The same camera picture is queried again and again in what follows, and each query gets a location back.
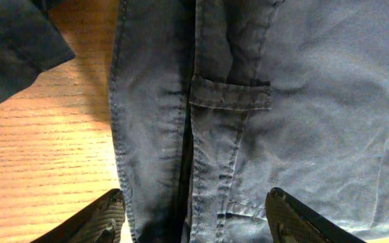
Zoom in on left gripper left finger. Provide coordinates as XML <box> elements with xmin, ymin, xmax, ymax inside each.
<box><xmin>32</xmin><ymin>188</ymin><xmax>125</xmax><ymax>243</ymax></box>

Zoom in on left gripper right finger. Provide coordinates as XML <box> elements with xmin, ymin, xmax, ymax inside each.
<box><xmin>265</xmin><ymin>188</ymin><xmax>365</xmax><ymax>243</ymax></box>

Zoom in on dark blue shorts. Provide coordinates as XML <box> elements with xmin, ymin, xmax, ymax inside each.
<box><xmin>0</xmin><ymin>0</ymin><xmax>75</xmax><ymax>103</ymax></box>
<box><xmin>109</xmin><ymin>0</ymin><xmax>389</xmax><ymax>242</ymax></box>

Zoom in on folded dark blue shorts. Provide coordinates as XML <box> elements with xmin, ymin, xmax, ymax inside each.
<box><xmin>0</xmin><ymin>0</ymin><xmax>75</xmax><ymax>103</ymax></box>

